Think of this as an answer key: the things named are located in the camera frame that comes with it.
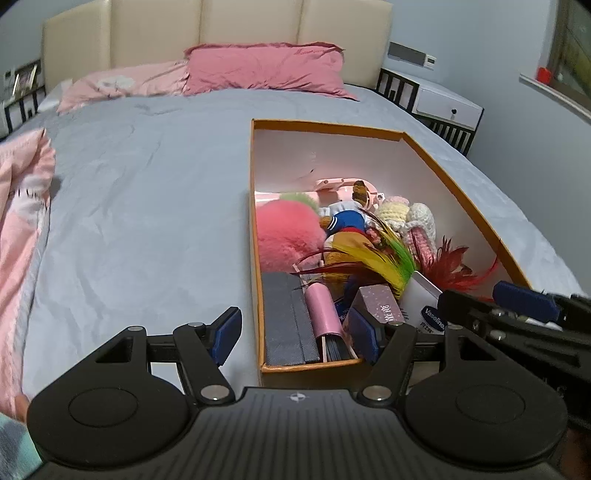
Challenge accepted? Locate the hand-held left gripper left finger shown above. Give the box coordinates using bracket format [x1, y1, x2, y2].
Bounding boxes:
[85, 305, 243, 407]

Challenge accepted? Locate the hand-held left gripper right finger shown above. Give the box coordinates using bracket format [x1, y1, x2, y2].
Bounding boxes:
[346, 307, 513, 407]

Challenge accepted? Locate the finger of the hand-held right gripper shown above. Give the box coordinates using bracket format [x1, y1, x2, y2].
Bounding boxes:
[492, 281, 591, 326]
[438, 290, 591, 365]

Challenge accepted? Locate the white lotion tube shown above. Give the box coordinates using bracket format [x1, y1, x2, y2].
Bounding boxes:
[399, 270, 451, 335]

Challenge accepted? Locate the pink fluffy peach plush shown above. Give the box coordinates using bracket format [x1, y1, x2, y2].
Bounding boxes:
[256, 193, 328, 273]

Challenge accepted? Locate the brown bear plush keychain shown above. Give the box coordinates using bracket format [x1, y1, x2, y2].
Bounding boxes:
[318, 181, 384, 287]

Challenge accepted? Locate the crocheted rabbit plush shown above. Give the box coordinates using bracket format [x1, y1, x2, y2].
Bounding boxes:
[379, 196, 439, 268]

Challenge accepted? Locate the pink selfie stick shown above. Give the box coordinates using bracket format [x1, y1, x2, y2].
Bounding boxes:
[256, 176, 386, 208]

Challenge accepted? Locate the orange cardboard box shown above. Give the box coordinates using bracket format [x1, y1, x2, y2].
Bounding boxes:
[249, 119, 534, 388]

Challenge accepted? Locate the black striped item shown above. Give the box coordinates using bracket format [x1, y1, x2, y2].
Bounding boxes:
[321, 335, 358, 363]

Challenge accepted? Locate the purple glitter box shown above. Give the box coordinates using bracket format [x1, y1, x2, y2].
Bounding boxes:
[348, 284, 407, 326]

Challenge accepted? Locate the pink cylindrical pouch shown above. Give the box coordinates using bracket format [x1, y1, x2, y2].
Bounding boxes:
[305, 282, 345, 337]

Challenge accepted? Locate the grey fabric case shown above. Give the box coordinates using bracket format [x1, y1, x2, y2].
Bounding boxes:
[263, 271, 321, 367]

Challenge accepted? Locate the colourful feather toy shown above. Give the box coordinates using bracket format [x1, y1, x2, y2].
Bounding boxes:
[291, 217, 502, 301]

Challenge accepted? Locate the white black nightstand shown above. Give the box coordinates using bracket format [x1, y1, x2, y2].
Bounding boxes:
[0, 88, 47, 137]
[376, 68, 485, 158]

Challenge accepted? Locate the person's teal clothing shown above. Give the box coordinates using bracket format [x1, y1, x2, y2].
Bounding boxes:
[0, 411, 33, 467]

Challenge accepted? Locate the pink grey quilt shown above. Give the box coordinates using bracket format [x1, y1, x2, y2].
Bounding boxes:
[0, 128, 57, 411]

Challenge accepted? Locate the window with grey sill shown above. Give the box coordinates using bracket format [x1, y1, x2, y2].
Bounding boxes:
[519, 0, 591, 123]

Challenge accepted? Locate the dark pink pillow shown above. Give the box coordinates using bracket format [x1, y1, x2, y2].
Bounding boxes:
[182, 42, 361, 101]

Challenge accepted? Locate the light pink pillow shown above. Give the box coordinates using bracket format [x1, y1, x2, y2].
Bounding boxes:
[56, 60, 190, 114]

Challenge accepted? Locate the cream padded headboard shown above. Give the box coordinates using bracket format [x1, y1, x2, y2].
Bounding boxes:
[41, 0, 393, 88]

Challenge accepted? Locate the grey wall control panel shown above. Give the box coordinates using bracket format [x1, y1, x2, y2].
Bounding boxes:
[388, 41, 437, 70]

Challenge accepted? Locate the silver photo frame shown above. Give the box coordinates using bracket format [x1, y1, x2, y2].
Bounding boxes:
[11, 65, 40, 97]

